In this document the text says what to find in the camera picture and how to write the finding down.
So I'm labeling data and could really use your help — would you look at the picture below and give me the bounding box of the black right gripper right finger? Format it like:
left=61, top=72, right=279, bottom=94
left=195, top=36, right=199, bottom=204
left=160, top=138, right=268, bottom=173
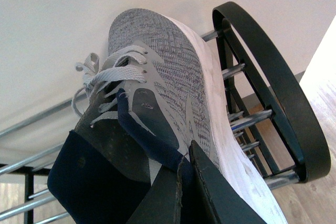
left=189, top=141, right=265, bottom=224

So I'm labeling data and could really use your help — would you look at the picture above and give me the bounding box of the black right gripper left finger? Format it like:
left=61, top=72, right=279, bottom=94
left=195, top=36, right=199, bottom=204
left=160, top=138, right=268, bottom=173
left=127, top=159, right=194, bottom=223

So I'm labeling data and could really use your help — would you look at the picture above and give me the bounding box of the grey knit sneaker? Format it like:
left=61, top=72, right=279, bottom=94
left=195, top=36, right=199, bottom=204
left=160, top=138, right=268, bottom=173
left=47, top=8, right=286, bottom=223

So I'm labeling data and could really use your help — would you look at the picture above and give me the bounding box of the black metal shoe rack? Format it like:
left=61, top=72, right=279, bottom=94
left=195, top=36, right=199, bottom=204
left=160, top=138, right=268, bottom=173
left=1, top=2, right=331, bottom=220

